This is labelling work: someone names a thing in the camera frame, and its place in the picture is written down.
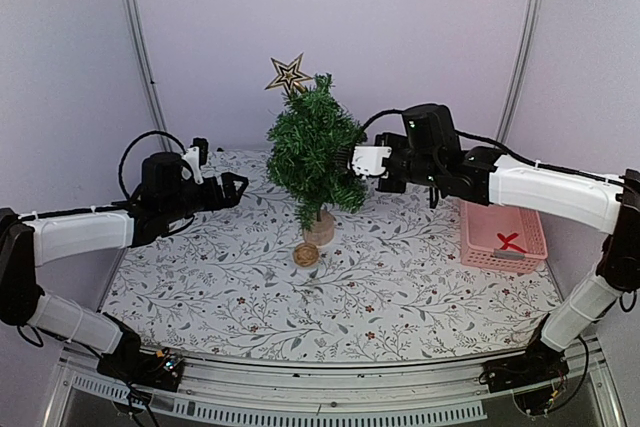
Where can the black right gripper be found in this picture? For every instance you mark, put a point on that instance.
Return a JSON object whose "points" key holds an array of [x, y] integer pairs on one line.
{"points": [[390, 138]]}

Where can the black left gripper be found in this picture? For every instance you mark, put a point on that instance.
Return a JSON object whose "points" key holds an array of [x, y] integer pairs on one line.
{"points": [[219, 202]]}

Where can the small green christmas tree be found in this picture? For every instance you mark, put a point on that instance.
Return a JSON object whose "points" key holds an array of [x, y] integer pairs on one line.
{"points": [[307, 138]]}

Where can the pink plastic basket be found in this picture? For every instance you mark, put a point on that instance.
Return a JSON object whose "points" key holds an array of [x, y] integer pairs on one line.
{"points": [[479, 245]]}

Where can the gold star tree topper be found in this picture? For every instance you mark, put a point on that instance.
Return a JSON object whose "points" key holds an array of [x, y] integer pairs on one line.
{"points": [[289, 76]]}

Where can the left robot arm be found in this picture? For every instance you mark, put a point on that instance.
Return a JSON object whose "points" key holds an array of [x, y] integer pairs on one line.
{"points": [[172, 189]]}

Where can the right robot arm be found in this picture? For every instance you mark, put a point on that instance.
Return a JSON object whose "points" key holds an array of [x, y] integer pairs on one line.
{"points": [[429, 153]]}

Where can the floral patterned table mat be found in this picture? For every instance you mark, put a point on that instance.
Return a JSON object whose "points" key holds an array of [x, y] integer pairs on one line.
{"points": [[389, 287]]}

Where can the red ribbon bow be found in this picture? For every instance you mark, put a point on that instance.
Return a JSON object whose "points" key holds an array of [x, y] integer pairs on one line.
{"points": [[508, 242]]}

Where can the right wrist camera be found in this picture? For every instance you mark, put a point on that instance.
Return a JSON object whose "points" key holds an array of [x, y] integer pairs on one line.
{"points": [[368, 161]]}

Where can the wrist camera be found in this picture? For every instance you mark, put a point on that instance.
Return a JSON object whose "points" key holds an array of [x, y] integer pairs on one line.
{"points": [[194, 158], [368, 161]]}

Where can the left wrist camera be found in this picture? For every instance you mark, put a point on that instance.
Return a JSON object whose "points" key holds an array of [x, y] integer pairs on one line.
{"points": [[194, 158]]}

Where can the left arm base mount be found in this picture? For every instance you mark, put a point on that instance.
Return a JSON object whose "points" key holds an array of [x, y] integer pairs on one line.
{"points": [[161, 370]]}

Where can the front aluminium rail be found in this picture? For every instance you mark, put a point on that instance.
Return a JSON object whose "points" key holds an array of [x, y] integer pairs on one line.
{"points": [[223, 391]]}

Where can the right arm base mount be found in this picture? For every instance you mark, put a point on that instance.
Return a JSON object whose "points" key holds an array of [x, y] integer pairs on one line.
{"points": [[539, 368]]}

